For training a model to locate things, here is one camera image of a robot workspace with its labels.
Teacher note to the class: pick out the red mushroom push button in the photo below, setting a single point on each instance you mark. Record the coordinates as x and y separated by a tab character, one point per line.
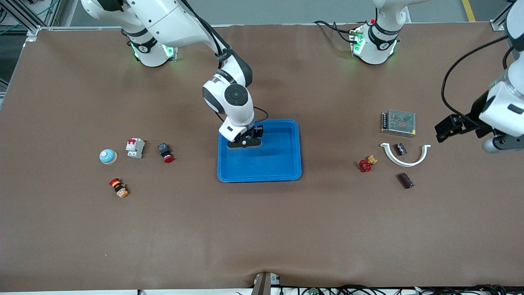
166	153

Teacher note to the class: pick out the metal table clamp bracket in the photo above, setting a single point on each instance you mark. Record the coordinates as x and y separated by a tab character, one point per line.
264	284

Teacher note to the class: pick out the red yellow emergency stop button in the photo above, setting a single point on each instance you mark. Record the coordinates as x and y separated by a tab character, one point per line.
118	187

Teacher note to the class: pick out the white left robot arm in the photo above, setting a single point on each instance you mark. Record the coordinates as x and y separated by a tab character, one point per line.
378	41

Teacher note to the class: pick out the aluminium frame rail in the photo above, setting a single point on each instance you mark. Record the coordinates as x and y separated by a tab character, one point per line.
32	29
497	26

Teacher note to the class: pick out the blue plastic tray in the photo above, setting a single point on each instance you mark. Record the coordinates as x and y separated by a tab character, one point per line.
270	164

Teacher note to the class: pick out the light blue call bell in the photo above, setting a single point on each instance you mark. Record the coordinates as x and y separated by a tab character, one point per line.
108	156

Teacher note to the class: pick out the long brown capacitor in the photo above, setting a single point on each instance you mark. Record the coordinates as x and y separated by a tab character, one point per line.
405	180

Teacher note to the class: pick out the short black capacitor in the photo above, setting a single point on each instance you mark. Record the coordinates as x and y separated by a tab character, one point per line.
400	148

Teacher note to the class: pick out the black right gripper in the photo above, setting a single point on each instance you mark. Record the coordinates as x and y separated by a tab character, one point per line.
257	131

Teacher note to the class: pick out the white circuit breaker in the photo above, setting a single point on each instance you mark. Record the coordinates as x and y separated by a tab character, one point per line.
135	148

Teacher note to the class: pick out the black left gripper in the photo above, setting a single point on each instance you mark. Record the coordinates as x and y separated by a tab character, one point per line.
474	117

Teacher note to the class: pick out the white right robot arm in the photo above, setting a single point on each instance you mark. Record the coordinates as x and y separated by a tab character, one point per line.
172	20

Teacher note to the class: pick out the metal mesh power supply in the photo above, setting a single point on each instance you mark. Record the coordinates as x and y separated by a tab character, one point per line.
399	122

